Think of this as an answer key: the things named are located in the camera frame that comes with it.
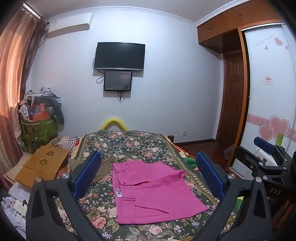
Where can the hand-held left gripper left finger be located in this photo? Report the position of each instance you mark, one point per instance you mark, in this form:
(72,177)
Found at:
(86,176)

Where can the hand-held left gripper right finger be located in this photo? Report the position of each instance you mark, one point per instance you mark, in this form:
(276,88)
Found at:
(209,176)

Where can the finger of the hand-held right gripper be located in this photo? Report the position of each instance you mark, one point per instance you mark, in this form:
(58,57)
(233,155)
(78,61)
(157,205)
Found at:
(245,162)
(263,142)

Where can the pink pants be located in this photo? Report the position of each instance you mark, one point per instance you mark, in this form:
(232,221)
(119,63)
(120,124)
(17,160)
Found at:
(150,194)

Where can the olive green pants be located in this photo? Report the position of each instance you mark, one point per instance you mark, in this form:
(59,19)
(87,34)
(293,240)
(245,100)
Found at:
(105,166)

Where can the white electronics box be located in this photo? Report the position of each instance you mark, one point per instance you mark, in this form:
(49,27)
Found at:
(266,157)

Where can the green bottle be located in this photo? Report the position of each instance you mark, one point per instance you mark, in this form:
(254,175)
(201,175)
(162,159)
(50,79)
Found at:
(279,139)

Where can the colourful plush blanket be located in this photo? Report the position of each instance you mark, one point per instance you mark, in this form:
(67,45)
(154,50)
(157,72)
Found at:
(67,142)

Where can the wooden lap desk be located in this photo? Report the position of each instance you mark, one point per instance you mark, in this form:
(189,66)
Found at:
(39,169)

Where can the brown wooden door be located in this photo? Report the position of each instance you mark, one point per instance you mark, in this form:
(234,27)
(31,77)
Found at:
(232,92)

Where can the floral blanket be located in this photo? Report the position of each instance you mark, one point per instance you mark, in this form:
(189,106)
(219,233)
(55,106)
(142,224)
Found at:
(138,146)

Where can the yellow foam tube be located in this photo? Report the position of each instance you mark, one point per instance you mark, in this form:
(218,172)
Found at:
(113,119)

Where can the red label sticker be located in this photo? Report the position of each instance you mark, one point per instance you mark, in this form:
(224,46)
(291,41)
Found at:
(267,80)

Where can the green patterned bag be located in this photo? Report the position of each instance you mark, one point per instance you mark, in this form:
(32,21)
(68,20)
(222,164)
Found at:
(39,129)

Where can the beige cushion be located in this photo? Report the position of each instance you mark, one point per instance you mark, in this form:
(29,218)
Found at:
(13,171)

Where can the grey neck pillow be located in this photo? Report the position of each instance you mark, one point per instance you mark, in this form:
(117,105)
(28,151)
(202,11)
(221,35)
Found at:
(57,109)

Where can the pile of white papers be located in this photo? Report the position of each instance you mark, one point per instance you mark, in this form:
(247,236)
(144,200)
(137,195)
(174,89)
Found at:
(16,204)

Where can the white heart-print wardrobe door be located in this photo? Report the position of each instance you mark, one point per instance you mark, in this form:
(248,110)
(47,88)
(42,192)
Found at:
(266,64)

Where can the red box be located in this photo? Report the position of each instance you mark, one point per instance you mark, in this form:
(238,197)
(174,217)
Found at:
(38,112)

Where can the pile of clutter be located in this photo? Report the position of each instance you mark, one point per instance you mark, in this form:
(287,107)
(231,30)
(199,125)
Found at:
(30,97)

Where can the small black monitor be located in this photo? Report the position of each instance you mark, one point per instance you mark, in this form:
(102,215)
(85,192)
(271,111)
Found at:
(118,81)

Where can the wooden overhead cabinet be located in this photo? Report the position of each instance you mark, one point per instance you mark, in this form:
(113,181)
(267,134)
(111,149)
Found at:
(215,30)

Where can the large black television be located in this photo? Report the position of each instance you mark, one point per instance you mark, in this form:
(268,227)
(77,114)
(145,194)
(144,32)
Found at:
(119,55)

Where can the pink curtain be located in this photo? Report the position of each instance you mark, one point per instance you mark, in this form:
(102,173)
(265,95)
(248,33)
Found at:
(13,69)

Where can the white air conditioner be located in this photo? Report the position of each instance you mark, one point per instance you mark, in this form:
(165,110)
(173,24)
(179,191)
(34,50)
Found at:
(69,24)

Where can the white wall socket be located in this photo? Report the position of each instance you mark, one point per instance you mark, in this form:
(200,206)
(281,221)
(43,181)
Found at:
(184,133)

